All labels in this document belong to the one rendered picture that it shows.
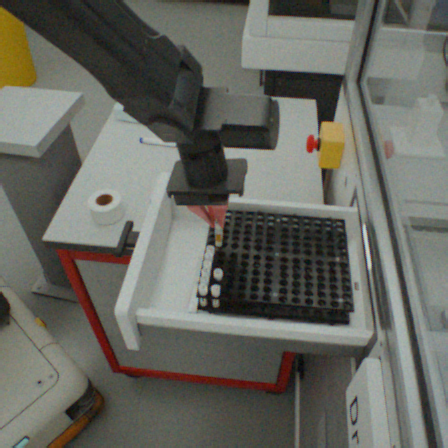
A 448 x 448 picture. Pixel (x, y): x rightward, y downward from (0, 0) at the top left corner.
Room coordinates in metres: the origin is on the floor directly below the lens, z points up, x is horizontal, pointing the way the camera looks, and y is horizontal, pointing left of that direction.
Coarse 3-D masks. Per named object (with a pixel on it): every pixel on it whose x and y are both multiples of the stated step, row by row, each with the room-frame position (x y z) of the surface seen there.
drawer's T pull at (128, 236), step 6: (126, 222) 0.46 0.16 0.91; (132, 222) 0.47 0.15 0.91; (126, 228) 0.45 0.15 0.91; (126, 234) 0.44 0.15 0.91; (132, 234) 0.44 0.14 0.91; (138, 234) 0.44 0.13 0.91; (120, 240) 0.43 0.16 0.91; (126, 240) 0.43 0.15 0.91; (132, 240) 0.43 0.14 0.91; (120, 246) 0.41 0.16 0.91; (126, 246) 0.42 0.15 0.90; (132, 246) 0.42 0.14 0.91; (114, 252) 0.40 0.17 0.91; (120, 252) 0.40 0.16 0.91
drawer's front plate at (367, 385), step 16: (368, 368) 0.21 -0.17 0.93; (352, 384) 0.22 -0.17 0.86; (368, 384) 0.19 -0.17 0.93; (352, 400) 0.20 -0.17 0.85; (368, 400) 0.17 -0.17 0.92; (384, 400) 0.17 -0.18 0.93; (352, 416) 0.18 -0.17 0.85; (368, 416) 0.16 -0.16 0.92; (384, 416) 0.15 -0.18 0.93; (352, 432) 0.16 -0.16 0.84; (368, 432) 0.14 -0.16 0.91; (384, 432) 0.14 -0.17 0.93
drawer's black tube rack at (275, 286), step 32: (224, 224) 0.47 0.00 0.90; (256, 224) 0.47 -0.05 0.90; (288, 224) 0.47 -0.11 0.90; (320, 224) 0.47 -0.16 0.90; (224, 256) 0.43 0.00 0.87; (256, 256) 0.41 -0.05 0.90; (288, 256) 0.40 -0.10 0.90; (320, 256) 0.43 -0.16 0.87; (224, 288) 0.35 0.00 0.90; (256, 288) 0.37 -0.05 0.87; (288, 288) 0.34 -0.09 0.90; (320, 288) 0.37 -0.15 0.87; (352, 288) 0.34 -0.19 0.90; (320, 320) 0.31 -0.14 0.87
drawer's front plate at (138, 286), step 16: (160, 176) 0.56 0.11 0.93; (160, 192) 0.52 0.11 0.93; (160, 208) 0.49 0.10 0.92; (144, 224) 0.44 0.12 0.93; (160, 224) 0.47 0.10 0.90; (144, 240) 0.41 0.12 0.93; (160, 240) 0.46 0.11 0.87; (144, 256) 0.38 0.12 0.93; (160, 256) 0.45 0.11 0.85; (128, 272) 0.35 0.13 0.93; (144, 272) 0.37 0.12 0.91; (128, 288) 0.33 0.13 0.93; (144, 288) 0.36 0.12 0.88; (128, 304) 0.30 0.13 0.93; (144, 304) 0.34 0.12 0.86; (128, 320) 0.29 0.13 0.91; (128, 336) 0.29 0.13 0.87
